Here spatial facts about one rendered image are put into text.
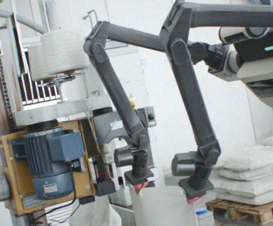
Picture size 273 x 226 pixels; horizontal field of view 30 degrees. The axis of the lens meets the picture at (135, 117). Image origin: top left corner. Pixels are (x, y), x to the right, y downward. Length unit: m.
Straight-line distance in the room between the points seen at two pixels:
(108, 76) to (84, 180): 0.49
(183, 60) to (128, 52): 4.72
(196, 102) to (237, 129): 6.11
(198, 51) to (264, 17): 0.55
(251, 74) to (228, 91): 5.66
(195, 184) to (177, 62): 0.46
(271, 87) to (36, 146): 0.85
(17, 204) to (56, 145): 0.34
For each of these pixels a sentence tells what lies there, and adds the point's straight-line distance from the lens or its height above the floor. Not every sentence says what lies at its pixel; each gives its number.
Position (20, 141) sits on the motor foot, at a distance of 1.98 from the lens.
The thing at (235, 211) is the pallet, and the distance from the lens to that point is 4.99.
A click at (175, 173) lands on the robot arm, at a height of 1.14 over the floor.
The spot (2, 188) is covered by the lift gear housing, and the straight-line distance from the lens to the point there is 2.02.
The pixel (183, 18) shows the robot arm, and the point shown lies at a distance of 1.30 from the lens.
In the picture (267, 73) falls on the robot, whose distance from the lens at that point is 1.75.
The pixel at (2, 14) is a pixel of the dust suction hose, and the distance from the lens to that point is 4.63.
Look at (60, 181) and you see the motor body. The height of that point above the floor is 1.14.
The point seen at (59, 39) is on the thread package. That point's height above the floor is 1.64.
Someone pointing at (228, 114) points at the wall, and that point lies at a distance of 7.44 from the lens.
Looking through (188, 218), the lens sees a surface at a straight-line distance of 1.76.
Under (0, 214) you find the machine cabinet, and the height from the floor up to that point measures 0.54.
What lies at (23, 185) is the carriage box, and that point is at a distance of 2.00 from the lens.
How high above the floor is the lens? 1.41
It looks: 3 degrees down
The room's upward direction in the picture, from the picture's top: 11 degrees counter-clockwise
